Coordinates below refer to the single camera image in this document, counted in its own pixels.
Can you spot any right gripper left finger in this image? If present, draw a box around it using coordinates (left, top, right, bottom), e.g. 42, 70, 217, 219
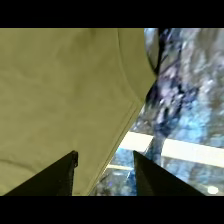
3, 150, 79, 197

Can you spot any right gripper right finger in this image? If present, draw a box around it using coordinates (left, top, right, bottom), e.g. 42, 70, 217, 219
132, 150, 206, 197

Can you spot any olive green garment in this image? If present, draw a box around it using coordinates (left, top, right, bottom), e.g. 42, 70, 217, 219
0, 27, 159, 197

